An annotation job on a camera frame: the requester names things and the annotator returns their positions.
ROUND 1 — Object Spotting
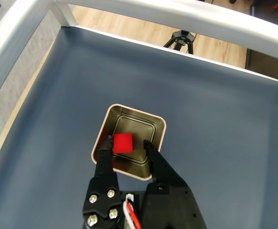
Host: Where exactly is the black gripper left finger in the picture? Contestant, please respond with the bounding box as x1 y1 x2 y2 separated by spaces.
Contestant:
81 135 126 229

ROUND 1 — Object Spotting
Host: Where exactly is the square metal tin container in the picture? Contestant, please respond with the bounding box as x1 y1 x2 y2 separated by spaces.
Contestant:
90 103 167 181

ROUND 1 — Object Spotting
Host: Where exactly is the red cube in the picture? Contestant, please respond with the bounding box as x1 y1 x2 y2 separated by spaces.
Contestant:
113 133 134 154

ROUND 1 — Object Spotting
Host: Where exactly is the dark blue mat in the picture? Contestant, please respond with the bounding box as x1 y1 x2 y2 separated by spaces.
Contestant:
0 25 278 229

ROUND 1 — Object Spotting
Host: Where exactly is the red white black servo wire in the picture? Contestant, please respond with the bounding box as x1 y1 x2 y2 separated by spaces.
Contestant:
123 194 142 229

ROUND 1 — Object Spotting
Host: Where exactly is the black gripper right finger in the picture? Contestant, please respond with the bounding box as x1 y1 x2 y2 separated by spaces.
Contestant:
139 140 208 229

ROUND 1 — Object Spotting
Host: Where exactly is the black camera tripod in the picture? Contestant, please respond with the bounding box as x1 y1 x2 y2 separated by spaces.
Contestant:
162 29 197 55

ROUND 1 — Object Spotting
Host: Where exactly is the black furniture piece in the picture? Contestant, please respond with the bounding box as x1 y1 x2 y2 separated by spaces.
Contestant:
245 47 278 85

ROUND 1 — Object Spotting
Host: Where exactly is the silver metal cart frame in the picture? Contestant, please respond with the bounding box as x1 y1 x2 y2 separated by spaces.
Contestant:
0 0 278 117

